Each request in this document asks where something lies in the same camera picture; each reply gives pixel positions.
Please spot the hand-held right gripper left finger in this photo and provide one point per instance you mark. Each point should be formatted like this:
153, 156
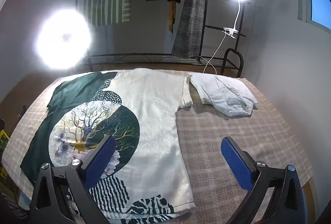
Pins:
99, 162

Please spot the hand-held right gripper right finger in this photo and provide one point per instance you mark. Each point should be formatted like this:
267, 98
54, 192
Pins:
236, 162

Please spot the green white tree print shirt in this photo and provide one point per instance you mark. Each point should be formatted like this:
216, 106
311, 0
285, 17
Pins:
155, 110

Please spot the beige plaid bed blanket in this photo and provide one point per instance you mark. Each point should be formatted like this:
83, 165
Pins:
219, 123

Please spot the white folded garment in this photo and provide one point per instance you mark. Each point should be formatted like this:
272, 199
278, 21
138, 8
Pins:
225, 94

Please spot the yellow green object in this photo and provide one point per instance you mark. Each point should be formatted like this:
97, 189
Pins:
4, 141

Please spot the hanging grey plaid coat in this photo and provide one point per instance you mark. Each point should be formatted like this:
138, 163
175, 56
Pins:
192, 19

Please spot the hanging yellow scarf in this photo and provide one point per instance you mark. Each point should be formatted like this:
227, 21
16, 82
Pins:
171, 17

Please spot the black metal tube frame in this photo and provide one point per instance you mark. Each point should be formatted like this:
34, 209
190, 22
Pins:
241, 63

